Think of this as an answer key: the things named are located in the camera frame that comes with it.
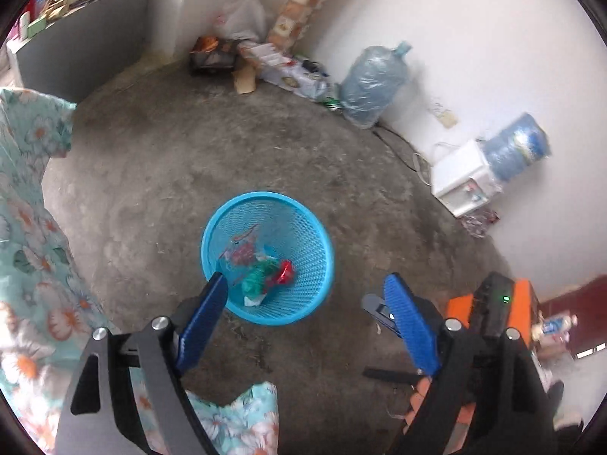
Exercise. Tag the red foil wrapper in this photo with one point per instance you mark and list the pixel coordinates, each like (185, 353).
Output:
(284, 272)

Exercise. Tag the large white plastic bag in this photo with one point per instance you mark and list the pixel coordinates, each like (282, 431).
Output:
(244, 16)

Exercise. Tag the checkered rolled mat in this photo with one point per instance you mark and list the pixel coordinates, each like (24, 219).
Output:
(296, 4)

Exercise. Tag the small plastic bottle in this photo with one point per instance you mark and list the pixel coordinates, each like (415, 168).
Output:
(555, 326)

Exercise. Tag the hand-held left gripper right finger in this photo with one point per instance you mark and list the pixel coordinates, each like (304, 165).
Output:
(410, 324)

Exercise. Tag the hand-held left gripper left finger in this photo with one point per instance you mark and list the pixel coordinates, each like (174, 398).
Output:
(204, 324)

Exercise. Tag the white water dispenser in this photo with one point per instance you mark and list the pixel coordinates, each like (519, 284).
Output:
(457, 175)

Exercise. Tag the clear wrapper with red print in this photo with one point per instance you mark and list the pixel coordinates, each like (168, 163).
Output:
(242, 251)

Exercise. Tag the floral teal cloth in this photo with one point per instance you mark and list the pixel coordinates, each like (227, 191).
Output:
(28, 246)

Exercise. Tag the blue mesh plastic basket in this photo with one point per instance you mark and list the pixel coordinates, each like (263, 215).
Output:
(303, 246)

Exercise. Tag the empty blue water jug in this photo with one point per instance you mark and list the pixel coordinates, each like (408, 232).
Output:
(372, 85)

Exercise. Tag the blue water dispenser bottle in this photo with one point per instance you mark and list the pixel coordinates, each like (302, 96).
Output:
(514, 147)

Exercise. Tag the grey cabinet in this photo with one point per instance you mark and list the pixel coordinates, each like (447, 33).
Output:
(95, 42)

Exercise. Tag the black box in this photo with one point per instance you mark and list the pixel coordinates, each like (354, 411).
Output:
(211, 59)

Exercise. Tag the patterned dark wrapper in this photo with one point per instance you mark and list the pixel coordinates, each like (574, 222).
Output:
(479, 223)

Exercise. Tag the green plastic wrapper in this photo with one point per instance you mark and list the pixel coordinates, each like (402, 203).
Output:
(256, 279)

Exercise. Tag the cardboard piece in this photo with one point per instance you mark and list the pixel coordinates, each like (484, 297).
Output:
(244, 80)

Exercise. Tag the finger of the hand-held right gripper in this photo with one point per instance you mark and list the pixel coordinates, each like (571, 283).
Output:
(374, 304)

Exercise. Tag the white wall socket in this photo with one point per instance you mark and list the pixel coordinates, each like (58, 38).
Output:
(445, 117)

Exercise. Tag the dark red wooden cabinet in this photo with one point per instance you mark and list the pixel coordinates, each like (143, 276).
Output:
(588, 303)

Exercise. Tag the person's right hand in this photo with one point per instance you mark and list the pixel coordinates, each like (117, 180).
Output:
(418, 403)

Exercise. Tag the white paper scrap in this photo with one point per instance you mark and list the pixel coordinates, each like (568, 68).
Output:
(253, 299)

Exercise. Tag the row of colourful boxes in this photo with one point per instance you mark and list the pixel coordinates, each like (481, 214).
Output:
(52, 7)

